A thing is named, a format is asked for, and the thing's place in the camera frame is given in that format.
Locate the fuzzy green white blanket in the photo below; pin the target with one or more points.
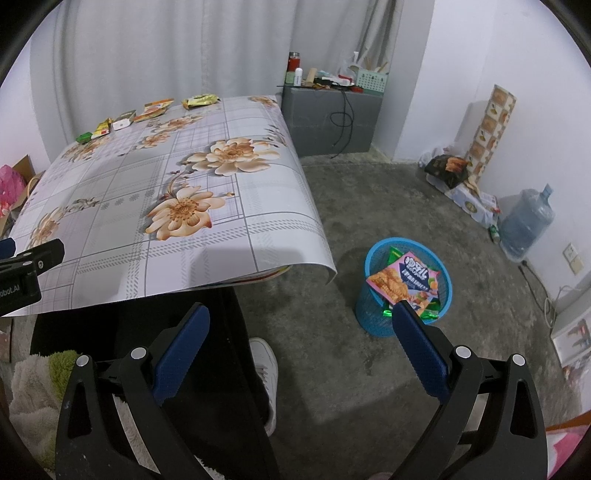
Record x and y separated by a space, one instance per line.
32 392

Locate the grey cabinet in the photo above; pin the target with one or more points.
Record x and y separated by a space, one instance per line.
314 120

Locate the white plastic bag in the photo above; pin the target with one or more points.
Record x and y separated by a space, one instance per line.
436 154

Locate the small green bottle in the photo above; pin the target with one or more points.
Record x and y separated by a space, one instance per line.
495 234

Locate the white appliance box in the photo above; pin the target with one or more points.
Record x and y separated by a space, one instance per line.
575 337

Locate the yellow snack packet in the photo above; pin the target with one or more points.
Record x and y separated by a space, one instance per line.
201 101

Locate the clear water jug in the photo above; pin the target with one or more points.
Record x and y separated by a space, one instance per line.
526 226

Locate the white brown packet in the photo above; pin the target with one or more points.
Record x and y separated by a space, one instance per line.
123 121

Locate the small white bottle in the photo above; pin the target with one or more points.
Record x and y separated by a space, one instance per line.
299 77

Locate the small yellow packet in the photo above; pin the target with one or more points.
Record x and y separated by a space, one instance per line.
102 128

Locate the pink plastic bag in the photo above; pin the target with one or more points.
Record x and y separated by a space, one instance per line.
10 184

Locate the green storage basket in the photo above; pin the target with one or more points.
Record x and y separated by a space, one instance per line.
371 82

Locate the pink cloth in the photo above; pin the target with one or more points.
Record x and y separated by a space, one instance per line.
572 447

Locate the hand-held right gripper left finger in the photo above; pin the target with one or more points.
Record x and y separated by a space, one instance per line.
182 353

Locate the black snack bag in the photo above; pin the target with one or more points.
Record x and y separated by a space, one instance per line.
448 168

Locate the person's black pants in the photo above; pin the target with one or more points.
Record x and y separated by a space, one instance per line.
207 383

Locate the wall socket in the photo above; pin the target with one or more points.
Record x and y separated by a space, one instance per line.
574 258

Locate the orange sachet packet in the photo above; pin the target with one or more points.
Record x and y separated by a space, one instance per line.
154 110

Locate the red bottle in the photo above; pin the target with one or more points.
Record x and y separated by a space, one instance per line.
293 61

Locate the white printed carton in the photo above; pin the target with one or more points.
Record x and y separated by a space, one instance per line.
473 203

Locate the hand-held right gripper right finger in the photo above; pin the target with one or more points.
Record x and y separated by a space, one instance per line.
422 355

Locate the white curtain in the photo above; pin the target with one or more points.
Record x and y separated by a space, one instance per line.
184 46

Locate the blue mesh basket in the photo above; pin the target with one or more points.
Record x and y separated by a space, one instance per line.
369 314

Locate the white shoe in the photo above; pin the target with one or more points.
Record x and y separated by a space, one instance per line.
265 369

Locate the floral tablecloth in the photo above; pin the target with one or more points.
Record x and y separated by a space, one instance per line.
138 184

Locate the tile-patterned roll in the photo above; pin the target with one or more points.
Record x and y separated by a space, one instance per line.
491 129

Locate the cardboard box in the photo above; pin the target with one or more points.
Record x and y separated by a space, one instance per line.
21 203

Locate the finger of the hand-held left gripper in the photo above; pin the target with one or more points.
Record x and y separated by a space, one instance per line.
7 248
44 256

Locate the orange pink snack bag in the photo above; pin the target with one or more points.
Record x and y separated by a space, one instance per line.
397 284

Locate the green leaf-shaped object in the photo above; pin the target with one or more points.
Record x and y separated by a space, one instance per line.
84 137

